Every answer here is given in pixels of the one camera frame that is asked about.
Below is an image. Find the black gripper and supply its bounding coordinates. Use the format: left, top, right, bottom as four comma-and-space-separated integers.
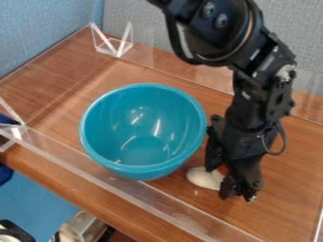
202, 113, 282, 203

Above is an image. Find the plush brown white mushroom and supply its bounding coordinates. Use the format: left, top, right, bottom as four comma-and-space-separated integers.
186, 167, 224, 191

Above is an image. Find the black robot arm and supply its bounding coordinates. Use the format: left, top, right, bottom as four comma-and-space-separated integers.
146, 0, 296, 201

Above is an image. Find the blue plastic bowl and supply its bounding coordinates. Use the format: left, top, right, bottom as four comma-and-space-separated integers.
78, 83, 206, 181

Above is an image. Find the clear acrylic front barrier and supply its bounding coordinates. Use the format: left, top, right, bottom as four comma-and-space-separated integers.
6, 126, 262, 242

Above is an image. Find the clear acrylic barrier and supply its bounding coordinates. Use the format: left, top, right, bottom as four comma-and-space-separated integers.
6, 126, 262, 242
89, 22, 323, 126

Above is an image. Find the grey box under table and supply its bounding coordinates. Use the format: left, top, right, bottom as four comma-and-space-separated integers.
49, 211, 106, 242

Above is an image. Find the clear acrylic back barrier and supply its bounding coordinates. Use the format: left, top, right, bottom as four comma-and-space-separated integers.
89, 22, 323, 126

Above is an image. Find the dark blue object left edge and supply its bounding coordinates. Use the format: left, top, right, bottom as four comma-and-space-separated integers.
0, 112, 19, 186

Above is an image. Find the black white object bottom left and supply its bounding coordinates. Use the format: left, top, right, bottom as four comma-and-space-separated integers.
0, 219, 34, 242

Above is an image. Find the clear acrylic corner bracket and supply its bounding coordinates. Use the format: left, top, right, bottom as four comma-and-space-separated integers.
89, 22, 133, 58

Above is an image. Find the clear acrylic left bracket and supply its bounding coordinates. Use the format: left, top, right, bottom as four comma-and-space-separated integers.
0, 97, 25, 151

